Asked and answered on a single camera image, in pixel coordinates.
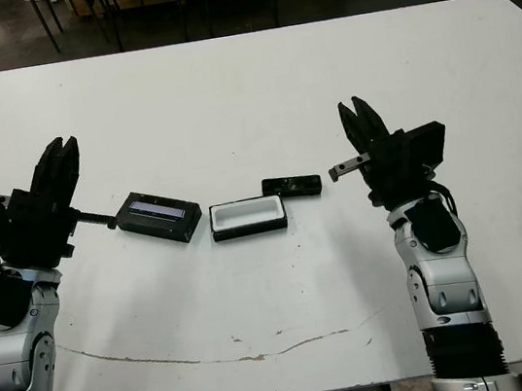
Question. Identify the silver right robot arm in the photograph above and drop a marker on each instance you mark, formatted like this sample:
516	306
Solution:
451	285

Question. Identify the black box base white lining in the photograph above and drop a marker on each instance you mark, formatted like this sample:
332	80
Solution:
246	215

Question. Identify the black metal desk leg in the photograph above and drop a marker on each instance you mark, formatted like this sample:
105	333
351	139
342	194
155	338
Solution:
51	35

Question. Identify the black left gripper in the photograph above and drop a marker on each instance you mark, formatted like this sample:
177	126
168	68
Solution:
40	233

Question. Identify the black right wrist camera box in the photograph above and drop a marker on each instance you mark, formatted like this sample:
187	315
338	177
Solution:
427	143

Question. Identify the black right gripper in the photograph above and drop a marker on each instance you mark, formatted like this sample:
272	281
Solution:
395	170

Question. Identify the black box lid lavender label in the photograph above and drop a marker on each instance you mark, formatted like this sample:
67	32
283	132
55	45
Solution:
156	216

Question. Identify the slim black camera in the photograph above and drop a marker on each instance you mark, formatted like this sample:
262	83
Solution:
291	186

